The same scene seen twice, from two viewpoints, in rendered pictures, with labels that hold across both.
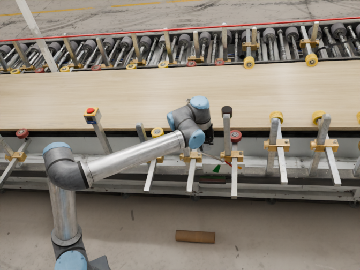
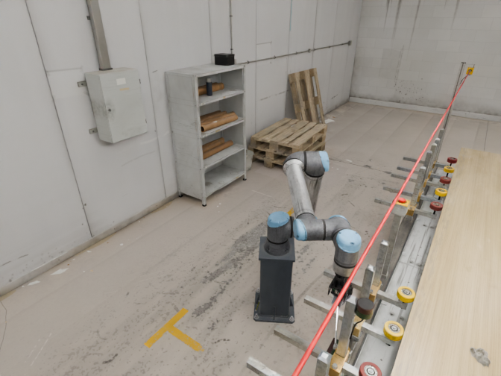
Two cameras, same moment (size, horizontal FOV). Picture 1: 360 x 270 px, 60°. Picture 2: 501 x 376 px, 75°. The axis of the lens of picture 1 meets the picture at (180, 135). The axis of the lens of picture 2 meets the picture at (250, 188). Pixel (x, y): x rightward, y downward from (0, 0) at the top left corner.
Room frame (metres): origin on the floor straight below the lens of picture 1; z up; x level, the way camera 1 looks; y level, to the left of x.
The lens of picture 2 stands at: (1.14, -1.20, 2.10)
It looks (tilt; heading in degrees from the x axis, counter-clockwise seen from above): 28 degrees down; 109
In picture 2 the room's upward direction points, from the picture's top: straight up
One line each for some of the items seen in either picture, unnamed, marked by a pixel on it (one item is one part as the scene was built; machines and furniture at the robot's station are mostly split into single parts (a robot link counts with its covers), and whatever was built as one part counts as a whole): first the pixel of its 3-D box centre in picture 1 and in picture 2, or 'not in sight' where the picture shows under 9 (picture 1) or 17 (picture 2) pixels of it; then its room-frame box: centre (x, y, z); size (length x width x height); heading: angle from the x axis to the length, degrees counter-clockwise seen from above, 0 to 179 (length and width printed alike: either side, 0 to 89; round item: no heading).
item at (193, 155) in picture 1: (190, 157); (358, 321); (1.27, -0.04, 0.83); 0.13 x 0.06 x 0.05; 75
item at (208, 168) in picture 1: (223, 169); not in sight; (1.19, -0.23, 0.75); 0.26 x 0.01 x 0.10; 75
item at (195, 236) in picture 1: (195, 236); not in sight; (1.15, 0.03, 0.04); 0.30 x 0.08 x 0.08; 75
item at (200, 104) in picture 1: (200, 109); (347, 248); (1.16, -0.12, 1.29); 0.10 x 0.09 x 0.12; 110
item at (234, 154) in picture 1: (231, 155); (339, 360); (1.21, -0.28, 0.85); 0.13 x 0.06 x 0.05; 75
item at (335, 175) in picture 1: (327, 147); not in sight; (1.05, -0.78, 0.95); 0.50 x 0.04 x 0.04; 165
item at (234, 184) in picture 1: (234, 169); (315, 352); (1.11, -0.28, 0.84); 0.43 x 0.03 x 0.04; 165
